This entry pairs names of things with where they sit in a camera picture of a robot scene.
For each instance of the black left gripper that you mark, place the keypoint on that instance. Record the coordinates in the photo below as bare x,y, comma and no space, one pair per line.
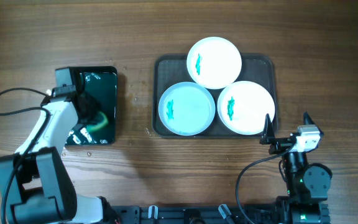
86,106

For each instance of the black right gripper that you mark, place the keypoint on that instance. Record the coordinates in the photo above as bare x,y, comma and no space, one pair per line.
284,146

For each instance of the green yellow sponge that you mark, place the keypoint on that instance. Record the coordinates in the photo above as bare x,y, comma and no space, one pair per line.
99,122

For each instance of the white plate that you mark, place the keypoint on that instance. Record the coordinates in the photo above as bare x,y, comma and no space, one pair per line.
242,107
214,63

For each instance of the pale blue plate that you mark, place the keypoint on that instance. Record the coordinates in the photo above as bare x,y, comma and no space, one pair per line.
186,109

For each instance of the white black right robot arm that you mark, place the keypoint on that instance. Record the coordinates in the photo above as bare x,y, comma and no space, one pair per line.
307,183

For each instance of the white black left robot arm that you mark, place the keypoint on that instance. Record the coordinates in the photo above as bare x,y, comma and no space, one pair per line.
34,183

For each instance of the dark grey serving tray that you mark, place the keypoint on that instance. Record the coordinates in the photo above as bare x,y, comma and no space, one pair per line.
171,69

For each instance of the black water basin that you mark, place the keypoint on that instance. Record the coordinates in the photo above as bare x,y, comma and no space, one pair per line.
101,83

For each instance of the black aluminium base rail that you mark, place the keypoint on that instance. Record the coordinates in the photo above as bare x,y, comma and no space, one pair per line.
257,213

